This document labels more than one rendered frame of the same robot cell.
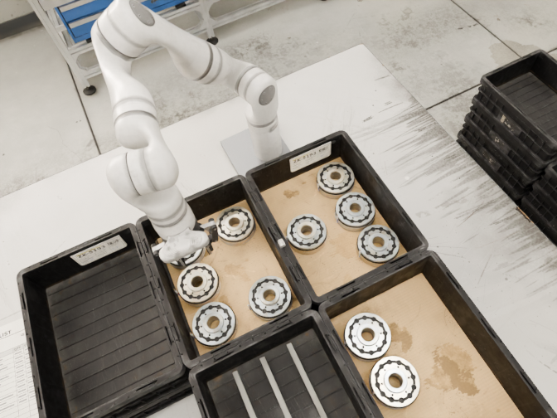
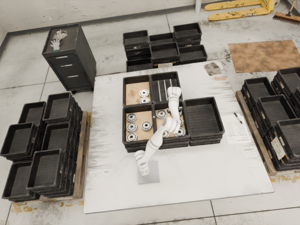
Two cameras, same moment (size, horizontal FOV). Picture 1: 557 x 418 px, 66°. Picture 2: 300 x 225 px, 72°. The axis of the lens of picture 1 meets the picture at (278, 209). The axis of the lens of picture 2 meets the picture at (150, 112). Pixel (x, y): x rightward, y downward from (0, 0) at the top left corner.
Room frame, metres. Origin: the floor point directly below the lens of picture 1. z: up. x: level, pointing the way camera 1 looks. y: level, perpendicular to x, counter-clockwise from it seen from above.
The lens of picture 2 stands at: (1.42, 0.37, 2.54)
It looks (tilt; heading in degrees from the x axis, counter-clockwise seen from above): 55 degrees down; 202
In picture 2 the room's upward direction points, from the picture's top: 10 degrees counter-clockwise
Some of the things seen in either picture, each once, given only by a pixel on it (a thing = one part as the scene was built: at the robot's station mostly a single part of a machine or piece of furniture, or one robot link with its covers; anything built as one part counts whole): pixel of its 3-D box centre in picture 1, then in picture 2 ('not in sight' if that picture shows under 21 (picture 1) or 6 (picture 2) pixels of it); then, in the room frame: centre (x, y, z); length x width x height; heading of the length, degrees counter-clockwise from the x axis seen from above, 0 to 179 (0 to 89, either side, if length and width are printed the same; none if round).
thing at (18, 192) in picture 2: not in sight; (25, 181); (1.15, -1.44, 0.26); 0.40 x 0.30 x 0.23; 18
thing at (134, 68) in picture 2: not in sight; (139, 71); (-0.78, -0.55, 0.26); 0.40 x 0.30 x 0.23; 108
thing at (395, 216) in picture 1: (330, 219); (139, 125); (0.52, -0.13, 0.87); 0.40 x 0.30 x 0.11; 17
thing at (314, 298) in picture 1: (331, 209); (138, 122); (0.52, -0.13, 0.92); 0.40 x 0.30 x 0.02; 17
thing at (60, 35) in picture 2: not in sight; (60, 33); (-0.75, -1.64, 0.88); 0.29 x 0.22 x 0.03; 18
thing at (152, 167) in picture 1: (146, 152); (172, 94); (0.45, 0.19, 1.32); 0.14 x 0.09 x 0.07; 7
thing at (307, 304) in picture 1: (218, 261); (170, 119); (0.43, 0.16, 0.92); 0.40 x 0.30 x 0.02; 17
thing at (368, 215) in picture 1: (355, 209); (131, 127); (0.54, -0.20, 0.86); 0.10 x 0.10 x 0.01
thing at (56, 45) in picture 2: not in sight; (55, 44); (-0.52, -1.60, 0.88); 0.25 x 0.19 x 0.03; 18
